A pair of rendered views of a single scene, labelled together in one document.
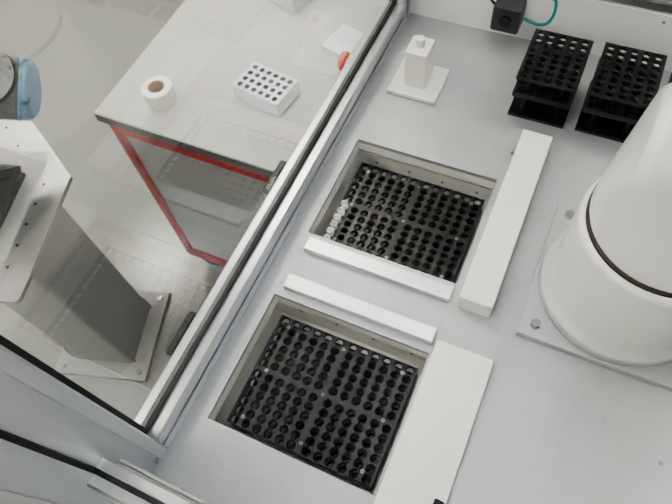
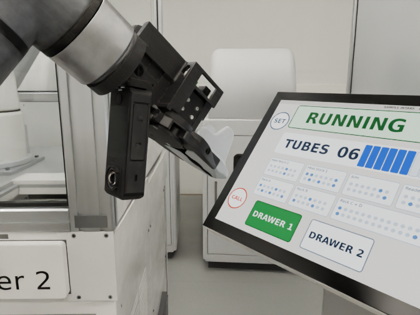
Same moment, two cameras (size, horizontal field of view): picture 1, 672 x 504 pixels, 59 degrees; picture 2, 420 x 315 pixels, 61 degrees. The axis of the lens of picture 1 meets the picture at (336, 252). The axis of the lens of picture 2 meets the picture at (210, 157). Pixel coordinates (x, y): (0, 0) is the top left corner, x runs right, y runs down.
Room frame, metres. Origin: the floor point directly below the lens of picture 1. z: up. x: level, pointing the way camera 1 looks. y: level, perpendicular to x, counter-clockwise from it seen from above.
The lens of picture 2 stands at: (0.35, 0.95, 1.22)
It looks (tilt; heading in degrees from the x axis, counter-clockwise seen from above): 12 degrees down; 236
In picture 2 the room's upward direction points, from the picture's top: straight up
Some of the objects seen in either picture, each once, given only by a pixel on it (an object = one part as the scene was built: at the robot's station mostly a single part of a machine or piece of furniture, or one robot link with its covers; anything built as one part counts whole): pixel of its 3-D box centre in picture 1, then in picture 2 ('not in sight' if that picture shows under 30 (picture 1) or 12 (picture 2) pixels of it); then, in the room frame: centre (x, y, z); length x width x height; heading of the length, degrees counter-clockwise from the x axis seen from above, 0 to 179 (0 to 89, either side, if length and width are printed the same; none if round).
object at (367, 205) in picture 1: (402, 230); not in sight; (0.52, -0.12, 0.87); 0.22 x 0.18 x 0.06; 57
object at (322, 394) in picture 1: (325, 400); not in sight; (0.25, 0.05, 0.87); 0.22 x 0.18 x 0.06; 57
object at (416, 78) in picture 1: (419, 61); not in sight; (0.77, -0.20, 1.00); 0.09 x 0.08 x 0.10; 57
